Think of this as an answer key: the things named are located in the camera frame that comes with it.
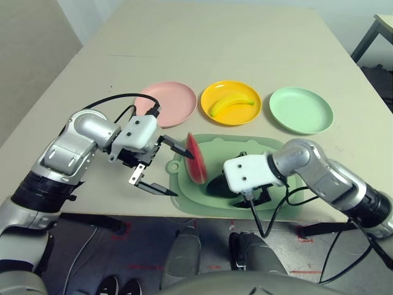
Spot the grey robot left leg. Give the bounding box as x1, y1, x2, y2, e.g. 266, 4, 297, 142
161, 226, 202, 288

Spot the toy watermelon slice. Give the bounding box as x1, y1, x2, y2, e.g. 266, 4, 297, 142
184, 132, 209, 185

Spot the side table with black legs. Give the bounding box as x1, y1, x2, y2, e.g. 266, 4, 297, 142
351, 14, 393, 65

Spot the yellow plastic plate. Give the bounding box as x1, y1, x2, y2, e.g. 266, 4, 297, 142
200, 80, 262, 127

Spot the black table leg bar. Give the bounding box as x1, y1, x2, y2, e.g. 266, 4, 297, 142
60, 213, 128, 236
296, 221, 359, 239

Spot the black camera cable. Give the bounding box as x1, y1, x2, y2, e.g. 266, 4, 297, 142
244, 178, 393, 283
82, 93, 162, 124

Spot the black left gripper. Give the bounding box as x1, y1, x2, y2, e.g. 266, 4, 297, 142
109, 134, 195, 197

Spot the grey robot torso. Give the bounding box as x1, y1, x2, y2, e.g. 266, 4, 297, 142
159, 270, 348, 295

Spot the black right camera cable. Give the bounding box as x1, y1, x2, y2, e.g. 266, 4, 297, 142
244, 178, 393, 283

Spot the mint green plastic plate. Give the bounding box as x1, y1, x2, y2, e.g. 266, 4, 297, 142
269, 87, 334, 135

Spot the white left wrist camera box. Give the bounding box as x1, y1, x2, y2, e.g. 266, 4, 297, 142
111, 115, 160, 160

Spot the black left camera cable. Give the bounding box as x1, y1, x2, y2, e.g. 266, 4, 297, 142
82, 93, 162, 124

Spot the green silicone cutting mat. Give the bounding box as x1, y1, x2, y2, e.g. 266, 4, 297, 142
165, 133, 309, 219

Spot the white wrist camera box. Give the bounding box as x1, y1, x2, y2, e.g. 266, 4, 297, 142
111, 115, 160, 160
223, 153, 285, 193

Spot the yellow toy banana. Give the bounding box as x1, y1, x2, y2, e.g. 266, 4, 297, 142
209, 95, 255, 117

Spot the dark green toy avocado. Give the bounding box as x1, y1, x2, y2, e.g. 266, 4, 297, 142
205, 173, 246, 199

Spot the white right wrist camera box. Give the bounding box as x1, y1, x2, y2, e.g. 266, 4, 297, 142
223, 153, 285, 193

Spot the grey robot right leg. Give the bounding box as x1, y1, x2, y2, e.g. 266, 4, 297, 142
229, 232, 288, 274

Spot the pink plastic plate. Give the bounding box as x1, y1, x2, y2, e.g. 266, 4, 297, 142
134, 81, 197, 129

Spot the grey robot leg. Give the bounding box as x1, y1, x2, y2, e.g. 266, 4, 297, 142
229, 232, 288, 274
161, 226, 202, 288

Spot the black rough floor mat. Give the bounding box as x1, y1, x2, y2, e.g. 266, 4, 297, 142
360, 64, 393, 105

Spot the black bystander shoe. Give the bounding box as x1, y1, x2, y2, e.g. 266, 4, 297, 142
97, 275, 120, 295
122, 278, 142, 295

